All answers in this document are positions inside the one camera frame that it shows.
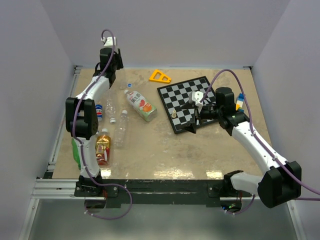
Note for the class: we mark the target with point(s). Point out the white chess piece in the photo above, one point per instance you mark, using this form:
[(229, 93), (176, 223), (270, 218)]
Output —
[(174, 114)]

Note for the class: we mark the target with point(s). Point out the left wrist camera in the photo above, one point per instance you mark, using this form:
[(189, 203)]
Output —
[(109, 42)]

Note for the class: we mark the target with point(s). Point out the red label tea bottle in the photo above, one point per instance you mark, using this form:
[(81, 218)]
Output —
[(102, 147)]

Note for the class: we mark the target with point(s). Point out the Pepsi label bottle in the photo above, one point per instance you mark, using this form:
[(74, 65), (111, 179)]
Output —
[(99, 112)]

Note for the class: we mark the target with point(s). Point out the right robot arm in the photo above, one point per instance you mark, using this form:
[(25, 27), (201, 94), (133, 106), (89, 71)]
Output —
[(279, 182)]

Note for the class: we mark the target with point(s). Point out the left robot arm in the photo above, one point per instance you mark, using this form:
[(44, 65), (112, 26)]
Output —
[(81, 121)]

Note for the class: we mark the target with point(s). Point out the black table front rail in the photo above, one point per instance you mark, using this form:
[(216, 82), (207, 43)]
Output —
[(207, 192)]

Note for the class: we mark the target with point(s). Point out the blue toy blocks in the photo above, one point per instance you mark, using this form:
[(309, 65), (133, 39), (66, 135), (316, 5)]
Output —
[(240, 101)]

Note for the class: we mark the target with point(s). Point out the clear Pocari bottle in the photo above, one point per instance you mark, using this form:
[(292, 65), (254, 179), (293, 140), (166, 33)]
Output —
[(122, 79)]

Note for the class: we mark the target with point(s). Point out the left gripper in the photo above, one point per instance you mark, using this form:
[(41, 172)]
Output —
[(118, 56)]

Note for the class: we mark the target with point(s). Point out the chessboard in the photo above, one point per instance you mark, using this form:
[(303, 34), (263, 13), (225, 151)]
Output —
[(173, 96)]

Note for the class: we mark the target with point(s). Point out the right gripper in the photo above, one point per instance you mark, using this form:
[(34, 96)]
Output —
[(191, 125)]

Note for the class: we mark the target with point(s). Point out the yellow triangle toy far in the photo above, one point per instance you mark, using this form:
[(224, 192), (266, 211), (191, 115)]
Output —
[(159, 77)]

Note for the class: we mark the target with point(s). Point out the clear slim bottle white cap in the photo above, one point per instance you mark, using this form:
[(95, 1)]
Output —
[(121, 130)]

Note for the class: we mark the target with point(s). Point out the grapefruit tea bottle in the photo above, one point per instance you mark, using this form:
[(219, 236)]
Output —
[(142, 106)]

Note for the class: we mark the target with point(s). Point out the green plastic bottle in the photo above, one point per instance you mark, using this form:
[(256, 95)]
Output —
[(75, 153)]

